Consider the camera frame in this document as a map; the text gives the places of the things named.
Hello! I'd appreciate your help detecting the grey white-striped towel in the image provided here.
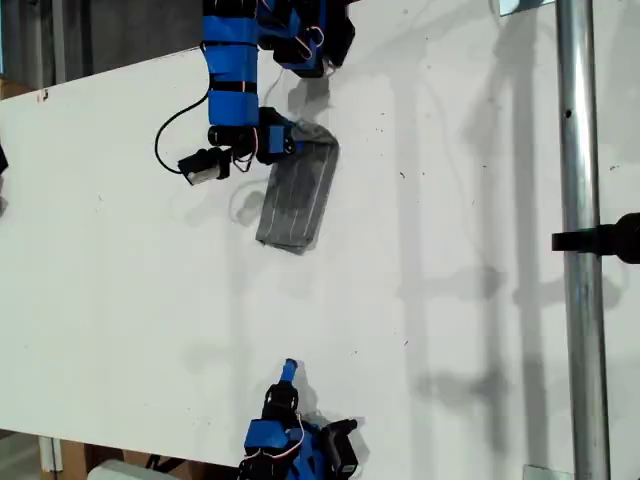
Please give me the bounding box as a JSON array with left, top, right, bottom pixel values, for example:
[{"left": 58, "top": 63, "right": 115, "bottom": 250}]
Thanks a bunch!
[{"left": 254, "top": 119, "right": 341, "bottom": 256}]

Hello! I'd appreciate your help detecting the white plastic object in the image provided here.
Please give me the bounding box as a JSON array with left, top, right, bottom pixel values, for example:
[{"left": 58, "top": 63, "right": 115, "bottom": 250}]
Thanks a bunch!
[{"left": 88, "top": 459, "right": 166, "bottom": 480}]

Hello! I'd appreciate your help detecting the brown cardboard box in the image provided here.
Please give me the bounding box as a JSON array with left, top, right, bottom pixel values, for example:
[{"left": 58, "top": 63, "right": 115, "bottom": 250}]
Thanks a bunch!
[{"left": 59, "top": 439, "right": 241, "bottom": 480}]

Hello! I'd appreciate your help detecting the black clamp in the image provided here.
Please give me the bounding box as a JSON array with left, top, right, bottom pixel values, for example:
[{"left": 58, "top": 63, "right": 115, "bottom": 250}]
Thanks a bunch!
[{"left": 551, "top": 212, "right": 640, "bottom": 266}]

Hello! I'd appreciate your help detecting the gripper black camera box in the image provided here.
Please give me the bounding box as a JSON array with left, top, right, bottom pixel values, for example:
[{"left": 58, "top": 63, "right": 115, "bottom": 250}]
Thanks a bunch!
[
  {"left": 319, "top": 418, "right": 361, "bottom": 479},
  {"left": 178, "top": 147, "right": 232, "bottom": 187}
]

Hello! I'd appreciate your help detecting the black camera cable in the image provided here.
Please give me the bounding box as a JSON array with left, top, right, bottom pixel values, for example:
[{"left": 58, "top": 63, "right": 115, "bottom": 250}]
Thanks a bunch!
[{"left": 153, "top": 89, "right": 211, "bottom": 176}]

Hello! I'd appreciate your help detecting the white table bracket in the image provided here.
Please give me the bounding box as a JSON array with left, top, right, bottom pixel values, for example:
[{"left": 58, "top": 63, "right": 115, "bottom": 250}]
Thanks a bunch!
[{"left": 38, "top": 435, "right": 64, "bottom": 474}]

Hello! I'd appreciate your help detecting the steel post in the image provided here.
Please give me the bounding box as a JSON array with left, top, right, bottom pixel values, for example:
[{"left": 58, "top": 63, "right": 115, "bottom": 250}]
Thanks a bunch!
[{"left": 554, "top": 0, "right": 612, "bottom": 480}]

